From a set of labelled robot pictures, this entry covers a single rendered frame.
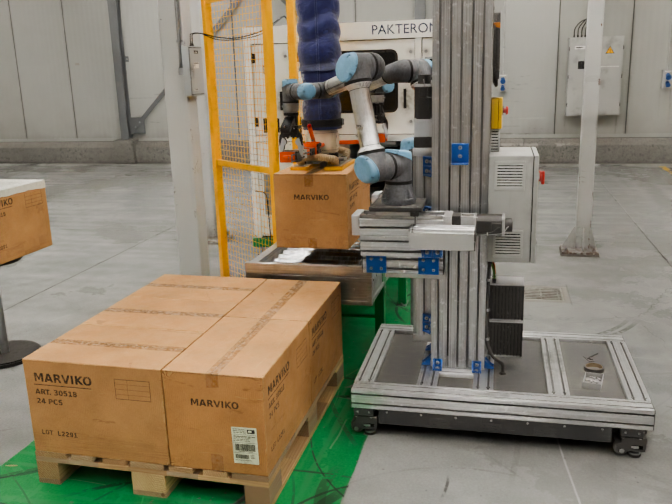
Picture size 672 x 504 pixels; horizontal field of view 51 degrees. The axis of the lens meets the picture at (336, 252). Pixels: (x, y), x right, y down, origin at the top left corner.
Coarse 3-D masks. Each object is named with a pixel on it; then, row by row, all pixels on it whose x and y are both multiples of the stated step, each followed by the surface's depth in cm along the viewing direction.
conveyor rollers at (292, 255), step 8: (288, 248) 438; (296, 248) 437; (304, 248) 436; (312, 248) 435; (352, 248) 437; (280, 256) 421; (288, 256) 419; (296, 256) 418; (304, 256) 417; (312, 256) 416; (320, 256) 415; (328, 256) 414; (336, 256) 413; (344, 256) 413; (352, 256) 419; (360, 256) 418; (336, 264) 396; (344, 264) 402; (352, 264) 401; (360, 264) 400
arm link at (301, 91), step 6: (294, 84) 326; (300, 84) 321; (306, 84) 319; (312, 84) 322; (294, 90) 323; (300, 90) 320; (306, 90) 319; (312, 90) 321; (318, 90) 326; (294, 96) 325; (300, 96) 322; (306, 96) 320; (312, 96) 322; (318, 96) 327
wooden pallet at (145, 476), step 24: (336, 384) 365; (312, 408) 320; (312, 432) 321; (48, 456) 286; (72, 456) 284; (288, 456) 301; (48, 480) 290; (144, 480) 278; (168, 480) 278; (216, 480) 269; (240, 480) 267; (264, 480) 264
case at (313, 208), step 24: (288, 168) 393; (312, 168) 390; (288, 192) 374; (312, 192) 371; (336, 192) 368; (360, 192) 399; (288, 216) 378; (312, 216) 375; (336, 216) 371; (288, 240) 381; (312, 240) 378; (336, 240) 375
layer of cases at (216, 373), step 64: (128, 320) 317; (192, 320) 315; (256, 320) 313; (320, 320) 329; (64, 384) 276; (128, 384) 268; (192, 384) 262; (256, 384) 255; (320, 384) 333; (64, 448) 284; (128, 448) 276; (192, 448) 269; (256, 448) 262
